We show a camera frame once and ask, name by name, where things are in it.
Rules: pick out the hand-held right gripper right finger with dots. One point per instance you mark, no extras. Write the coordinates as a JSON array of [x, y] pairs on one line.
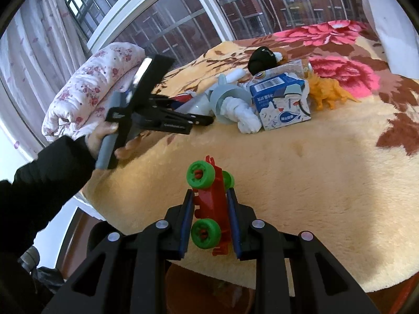
[[234, 225]]

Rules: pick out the person's left forearm black sleeve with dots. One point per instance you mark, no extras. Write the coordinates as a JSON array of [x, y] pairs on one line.
[[49, 176]]

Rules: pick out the orange toy dinosaur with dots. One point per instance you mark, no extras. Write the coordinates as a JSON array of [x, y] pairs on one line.
[[327, 93]]

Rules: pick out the sheer white curtain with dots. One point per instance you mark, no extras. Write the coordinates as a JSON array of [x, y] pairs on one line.
[[29, 39]]

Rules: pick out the white window frame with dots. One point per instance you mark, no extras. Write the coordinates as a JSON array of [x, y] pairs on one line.
[[147, 3]]

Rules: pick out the red toy car green wheels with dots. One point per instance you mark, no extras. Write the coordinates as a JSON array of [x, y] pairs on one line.
[[212, 202]]

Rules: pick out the person's left hand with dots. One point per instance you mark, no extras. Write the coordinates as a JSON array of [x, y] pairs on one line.
[[96, 140]]

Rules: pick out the floral plush blanket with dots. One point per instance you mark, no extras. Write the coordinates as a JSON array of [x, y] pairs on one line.
[[294, 186]]

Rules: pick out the twisted white cloth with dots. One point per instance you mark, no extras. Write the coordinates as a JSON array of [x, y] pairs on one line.
[[244, 114]]

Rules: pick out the white plastic cup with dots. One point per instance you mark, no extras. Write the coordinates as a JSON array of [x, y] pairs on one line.
[[199, 106]]

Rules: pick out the black plush toy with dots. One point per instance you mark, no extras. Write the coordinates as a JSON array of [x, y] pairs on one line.
[[260, 59]]

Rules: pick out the blue white milk carton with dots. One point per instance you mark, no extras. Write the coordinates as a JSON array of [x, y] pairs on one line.
[[281, 104]]

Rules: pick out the folded white pink floral quilt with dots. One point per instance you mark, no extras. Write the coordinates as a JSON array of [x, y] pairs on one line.
[[88, 81]]

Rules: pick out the clear plastic bottle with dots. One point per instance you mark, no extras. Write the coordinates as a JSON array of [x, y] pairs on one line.
[[288, 67]]

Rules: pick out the grey plastic disc toy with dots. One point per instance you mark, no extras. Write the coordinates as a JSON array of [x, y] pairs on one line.
[[229, 91]]

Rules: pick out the brown wooden bed frame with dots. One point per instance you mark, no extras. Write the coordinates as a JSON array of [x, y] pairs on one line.
[[73, 235]]

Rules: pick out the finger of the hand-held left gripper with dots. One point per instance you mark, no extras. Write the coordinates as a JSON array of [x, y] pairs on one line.
[[176, 121], [163, 102]]

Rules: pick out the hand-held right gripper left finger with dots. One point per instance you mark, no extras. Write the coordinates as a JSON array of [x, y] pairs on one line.
[[184, 225]]

